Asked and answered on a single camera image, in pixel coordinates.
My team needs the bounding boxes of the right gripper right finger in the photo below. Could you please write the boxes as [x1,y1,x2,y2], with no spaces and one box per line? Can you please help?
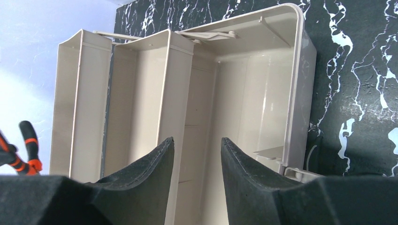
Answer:
[221,137,398,225]

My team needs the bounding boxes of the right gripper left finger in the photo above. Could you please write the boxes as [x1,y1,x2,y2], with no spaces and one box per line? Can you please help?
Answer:
[0,137,175,225]

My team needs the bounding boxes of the beige plastic tool box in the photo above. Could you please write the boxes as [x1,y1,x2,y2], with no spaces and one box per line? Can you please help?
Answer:
[49,3,317,225]

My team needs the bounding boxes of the orange black pliers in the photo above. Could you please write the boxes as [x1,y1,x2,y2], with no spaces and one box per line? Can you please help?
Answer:
[0,120,43,177]

